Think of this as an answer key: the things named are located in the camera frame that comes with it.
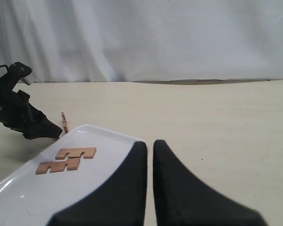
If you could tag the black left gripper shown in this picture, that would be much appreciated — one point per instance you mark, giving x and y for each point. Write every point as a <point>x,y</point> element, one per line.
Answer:
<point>19,115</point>

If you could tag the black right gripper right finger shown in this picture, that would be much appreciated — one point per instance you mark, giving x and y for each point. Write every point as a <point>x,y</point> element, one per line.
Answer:
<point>181,199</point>

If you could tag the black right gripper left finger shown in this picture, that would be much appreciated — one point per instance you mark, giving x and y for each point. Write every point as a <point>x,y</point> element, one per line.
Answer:
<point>119,201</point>

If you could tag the wooden notched puzzle piece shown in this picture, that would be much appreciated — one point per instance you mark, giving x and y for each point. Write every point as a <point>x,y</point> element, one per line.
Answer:
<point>58,166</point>
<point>65,127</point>
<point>86,153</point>

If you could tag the white plastic tray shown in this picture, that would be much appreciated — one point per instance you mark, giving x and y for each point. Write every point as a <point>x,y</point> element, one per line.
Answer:
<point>28,199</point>

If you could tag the white fabric backdrop curtain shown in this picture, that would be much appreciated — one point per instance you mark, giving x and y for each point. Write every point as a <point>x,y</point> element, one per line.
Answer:
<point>144,40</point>

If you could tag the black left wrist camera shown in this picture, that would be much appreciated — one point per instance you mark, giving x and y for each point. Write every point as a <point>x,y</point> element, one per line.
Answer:
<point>23,72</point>

